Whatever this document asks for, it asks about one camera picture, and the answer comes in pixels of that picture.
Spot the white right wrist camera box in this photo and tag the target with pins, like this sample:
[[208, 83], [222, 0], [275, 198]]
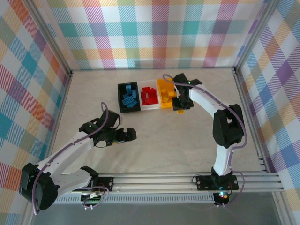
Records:
[[178, 95]]

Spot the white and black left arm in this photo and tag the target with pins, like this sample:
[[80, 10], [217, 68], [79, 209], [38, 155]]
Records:
[[70, 153]]

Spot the aluminium side rail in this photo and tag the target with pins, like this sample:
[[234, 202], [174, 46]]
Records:
[[60, 110], [239, 82]]

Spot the orange-yellow lego brick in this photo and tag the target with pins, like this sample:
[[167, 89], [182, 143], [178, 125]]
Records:
[[164, 92]]

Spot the yellow plastic bin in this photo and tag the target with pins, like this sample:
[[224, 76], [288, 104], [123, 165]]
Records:
[[164, 106]]

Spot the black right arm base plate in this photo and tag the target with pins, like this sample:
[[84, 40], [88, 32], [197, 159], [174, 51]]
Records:
[[204, 182]]

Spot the yellow lego brick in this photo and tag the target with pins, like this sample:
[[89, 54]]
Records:
[[167, 100], [171, 94]]

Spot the aluminium upright post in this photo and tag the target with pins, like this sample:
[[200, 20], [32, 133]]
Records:
[[254, 35], [52, 35]]

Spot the aluminium frame leg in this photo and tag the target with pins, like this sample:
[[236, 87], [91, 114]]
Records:
[[282, 208], [27, 219]]

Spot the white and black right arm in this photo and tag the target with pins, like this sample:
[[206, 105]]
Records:
[[204, 99]]

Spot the narrow blue lego brick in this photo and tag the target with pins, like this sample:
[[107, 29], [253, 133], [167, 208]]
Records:
[[128, 89]]

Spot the black plastic bin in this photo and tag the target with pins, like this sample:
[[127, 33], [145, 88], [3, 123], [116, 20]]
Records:
[[129, 110]]

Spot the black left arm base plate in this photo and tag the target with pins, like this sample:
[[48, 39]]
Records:
[[109, 182]]

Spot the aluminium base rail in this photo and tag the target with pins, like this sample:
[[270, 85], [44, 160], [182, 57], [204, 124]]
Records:
[[152, 182]]

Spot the white translucent plastic bin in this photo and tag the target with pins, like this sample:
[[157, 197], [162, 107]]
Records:
[[150, 107]]

